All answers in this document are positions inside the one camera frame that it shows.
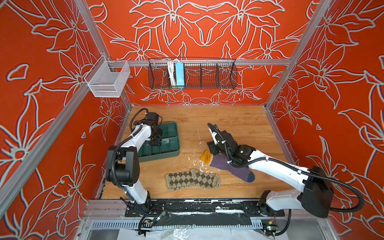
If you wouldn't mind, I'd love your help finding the green plastic divider tray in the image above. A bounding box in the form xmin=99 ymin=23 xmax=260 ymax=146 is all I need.
xmin=138 ymin=122 xmax=181 ymax=163

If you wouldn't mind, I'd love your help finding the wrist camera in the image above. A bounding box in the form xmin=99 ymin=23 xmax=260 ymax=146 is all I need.
xmin=146 ymin=112 xmax=160 ymax=123
xmin=210 ymin=130 xmax=222 ymax=145

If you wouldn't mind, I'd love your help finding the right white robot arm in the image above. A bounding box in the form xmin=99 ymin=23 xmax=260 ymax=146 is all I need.
xmin=207 ymin=123 xmax=365 ymax=219

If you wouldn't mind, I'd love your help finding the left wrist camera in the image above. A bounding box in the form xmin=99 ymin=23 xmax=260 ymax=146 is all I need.
xmin=146 ymin=112 xmax=160 ymax=123

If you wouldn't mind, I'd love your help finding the beige argyle sock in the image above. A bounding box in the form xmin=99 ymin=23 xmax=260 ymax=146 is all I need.
xmin=165 ymin=169 xmax=221 ymax=191

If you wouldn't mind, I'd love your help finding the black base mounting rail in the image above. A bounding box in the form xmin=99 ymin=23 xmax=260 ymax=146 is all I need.
xmin=143 ymin=198 xmax=289 ymax=230

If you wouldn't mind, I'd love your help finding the white cable bundle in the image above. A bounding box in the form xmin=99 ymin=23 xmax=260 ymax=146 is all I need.
xmin=166 ymin=59 xmax=177 ymax=87

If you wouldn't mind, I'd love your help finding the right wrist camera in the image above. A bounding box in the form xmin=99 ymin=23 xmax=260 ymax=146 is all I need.
xmin=210 ymin=130 xmax=222 ymax=145

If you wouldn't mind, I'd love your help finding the light blue box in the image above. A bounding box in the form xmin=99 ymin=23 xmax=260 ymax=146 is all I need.
xmin=175 ymin=62 xmax=185 ymax=89

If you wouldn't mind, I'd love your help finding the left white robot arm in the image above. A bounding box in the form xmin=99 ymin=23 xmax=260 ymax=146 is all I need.
xmin=106 ymin=108 xmax=163 ymax=215

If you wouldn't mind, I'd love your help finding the purple sock with yellow cuff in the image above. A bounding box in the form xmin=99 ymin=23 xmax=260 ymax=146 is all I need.
xmin=200 ymin=150 xmax=256 ymax=183

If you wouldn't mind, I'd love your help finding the clear acrylic wall bin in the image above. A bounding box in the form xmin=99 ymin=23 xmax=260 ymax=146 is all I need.
xmin=84 ymin=55 xmax=131 ymax=98

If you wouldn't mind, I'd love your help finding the black wire wall basket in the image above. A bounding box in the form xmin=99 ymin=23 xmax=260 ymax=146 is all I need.
xmin=148 ymin=58 xmax=239 ymax=90

